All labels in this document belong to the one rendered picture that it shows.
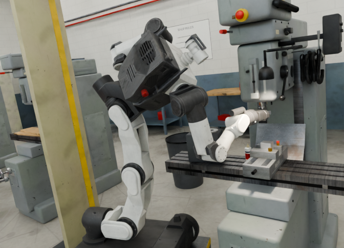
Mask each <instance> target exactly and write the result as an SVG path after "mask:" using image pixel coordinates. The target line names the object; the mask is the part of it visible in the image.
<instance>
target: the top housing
mask: <svg viewBox="0 0 344 248"><path fill-rule="evenodd" d="M283 1H286V2H288V3H290V4H291V0H283ZM272 2H273V0H218V12H219V23H220V25H221V26H229V27H231V26H236V25H242V24H247V23H252V22H258V21H262V20H267V19H278V20H285V21H290V20H291V17H292V14H291V11H290V12H289V11H288V10H285V9H282V8H277V7H275V6H273V4H272ZM241 8H243V9H246V10H247V11H248V13H249V16H248V18H247V20H246V21H244V22H239V21H237V20H236V18H235V19H232V16H233V15H235V14H236V12H237V11H238V10H239V9H241Z"/></svg>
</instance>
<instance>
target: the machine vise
mask: <svg viewBox="0 0 344 248"><path fill-rule="evenodd" d="M273 146H274V149H275V150H279V157H278V158H277V159H276V160H275V159H265V158H254V157H250V158H249V159H248V160H247V161H246V162H245V163H243V164H242V167H243V176H245V177H253V178H260V179H267V180H270V179H271V178H272V177H273V175H274V174H275V173H276V172H277V170H278V169H279V168H280V167H281V165H282V164H283V163H284V162H285V160H286V159H287V158H288V151H287V147H283V145H279V146H277V145H276V144H274V145H273ZM256 148H261V144H260V143H258V144H257V145H256ZM254 169H256V170H257V172H256V173H255V174H254V175H252V174H251V172H252V171H253V170H254Z"/></svg>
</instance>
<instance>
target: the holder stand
mask: <svg viewBox="0 0 344 248"><path fill-rule="evenodd" d="M210 130H211V133H212V137H213V140H214V141H215V142H216V141H217V140H218V139H219V138H220V136H221V135H222V133H223V130H218V129H210ZM186 142H187V150H188V159H189V162H215V161H206V160H200V159H198V158H196V155H195V152H194V148H193V147H194V145H195V144H194V140H193V138H192V134H191V131H190V132H189V133H188V134H187V135H186Z"/></svg>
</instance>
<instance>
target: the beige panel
mask: <svg viewBox="0 0 344 248"><path fill-rule="evenodd" d="M10 5H11V9H12V14H13V18H14V23H15V27H16V32H17V36H18V41H19V45H20V50H21V54H22V57H23V62H24V66H25V71H26V76H27V80H28V84H29V89H30V93H31V98H32V102H33V107H34V112H35V116H36V120H37V125H38V129H39V134H40V138H41V143H42V147H43V151H44V155H45V160H46V164H47V168H48V173H49V177H50V182H51V187H52V191H53V196H54V200H55V204H56V209H57V213H58V218H59V223H60V227H61V232H62V236H63V241H62V242H60V243H59V244H57V245H55V246H54V247H52V248H75V247H77V246H78V245H79V244H80V243H81V242H82V241H83V239H82V238H83V236H84V235H85V234H86V230H85V228H84V226H83V225H82V222H81V219H82V216H83V214H84V212H85V210H86V209H87V208H89V207H93V206H95V207H100V205H99V200H98V195H97V190H96V184H95V179H94V173H93V168H92V163H91V158H90V153H89V147H88V142H87V137H86V133H85V128H84V123H83V118H82V112H81V107H80V102H79V96H78V91H77V86H76V80H75V75H74V70H73V65H72V60H71V54H70V49H69V43H68V38H67V33H66V28H65V23H64V19H63V13H62V8H61V3H60V0H10Z"/></svg>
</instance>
